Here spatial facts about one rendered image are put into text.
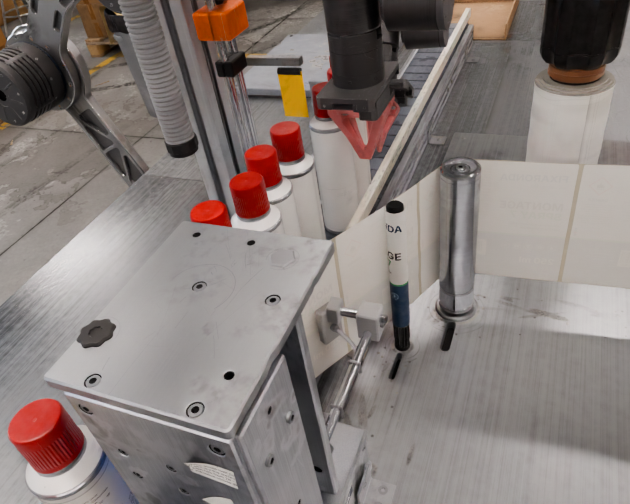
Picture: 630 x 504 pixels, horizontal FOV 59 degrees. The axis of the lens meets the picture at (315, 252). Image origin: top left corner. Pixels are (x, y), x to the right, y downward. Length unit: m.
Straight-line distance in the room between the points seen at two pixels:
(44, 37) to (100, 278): 0.89
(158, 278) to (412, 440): 0.31
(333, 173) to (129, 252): 0.39
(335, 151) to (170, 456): 0.47
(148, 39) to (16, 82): 1.05
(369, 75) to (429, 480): 0.40
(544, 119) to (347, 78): 0.24
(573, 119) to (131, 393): 0.56
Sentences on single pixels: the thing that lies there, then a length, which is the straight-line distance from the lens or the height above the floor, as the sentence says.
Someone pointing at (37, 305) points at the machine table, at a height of 0.83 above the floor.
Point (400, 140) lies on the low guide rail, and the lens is 0.91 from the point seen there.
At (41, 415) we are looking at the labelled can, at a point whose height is 1.08.
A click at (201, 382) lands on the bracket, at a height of 1.14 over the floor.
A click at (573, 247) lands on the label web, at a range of 0.62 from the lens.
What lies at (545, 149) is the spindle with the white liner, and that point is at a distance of 0.73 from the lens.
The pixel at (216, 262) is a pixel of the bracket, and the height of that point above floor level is 1.14.
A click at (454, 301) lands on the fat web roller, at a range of 0.62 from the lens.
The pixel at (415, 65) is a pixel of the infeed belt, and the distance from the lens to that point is 1.28.
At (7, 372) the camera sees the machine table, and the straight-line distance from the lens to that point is 0.84.
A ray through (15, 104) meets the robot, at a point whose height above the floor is 0.86.
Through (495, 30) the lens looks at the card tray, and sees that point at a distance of 1.59.
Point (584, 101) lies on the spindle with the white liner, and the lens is 0.69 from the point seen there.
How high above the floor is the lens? 1.35
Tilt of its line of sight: 39 degrees down
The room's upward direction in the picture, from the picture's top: 10 degrees counter-clockwise
